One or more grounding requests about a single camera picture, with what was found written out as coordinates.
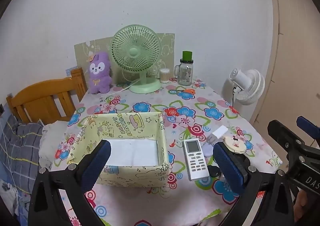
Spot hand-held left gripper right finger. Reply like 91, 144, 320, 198
212, 142, 295, 226

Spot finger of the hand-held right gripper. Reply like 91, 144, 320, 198
296, 115, 320, 141
267, 120, 320, 166

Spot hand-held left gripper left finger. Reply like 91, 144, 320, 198
28, 139, 112, 226

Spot black car key fob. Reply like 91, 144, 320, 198
208, 166, 222, 178

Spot round cream rabbit-print compact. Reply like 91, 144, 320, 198
222, 135, 247, 154

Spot small lavender oval object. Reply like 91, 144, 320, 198
203, 142, 215, 158

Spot white remote control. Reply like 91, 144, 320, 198
183, 139, 210, 181

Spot white power adapter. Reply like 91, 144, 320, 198
209, 126, 228, 144

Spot yellow printed storage box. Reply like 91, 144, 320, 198
67, 112, 170, 188

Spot person's right hand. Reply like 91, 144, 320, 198
293, 189, 310, 224

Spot white pillow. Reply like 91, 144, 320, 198
39, 120, 69, 169

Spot white standing fan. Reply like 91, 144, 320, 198
222, 68, 265, 106

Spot beige door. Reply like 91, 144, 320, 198
250, 0, 320, 141

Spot grey plaid blanket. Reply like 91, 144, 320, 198
0, 113, 53, 191

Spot purple plush bunny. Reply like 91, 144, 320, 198
86, 51, 113, 94

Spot white patterned cloth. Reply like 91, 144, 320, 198
0, 180, 30, 216

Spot wooden bed headboard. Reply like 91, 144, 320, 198
6, 67, 88, 125

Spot glass mug jar green lid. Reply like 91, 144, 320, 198
174, 51, 194, 86

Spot clear cotton swab container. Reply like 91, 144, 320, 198
159, 68, 170, 84

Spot green desk fan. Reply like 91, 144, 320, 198
111, 24, 163, 94

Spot white fan power cable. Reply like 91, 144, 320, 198
106, 78, 142, 97

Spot orange handled scissors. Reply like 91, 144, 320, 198
172, 88, 196, 95

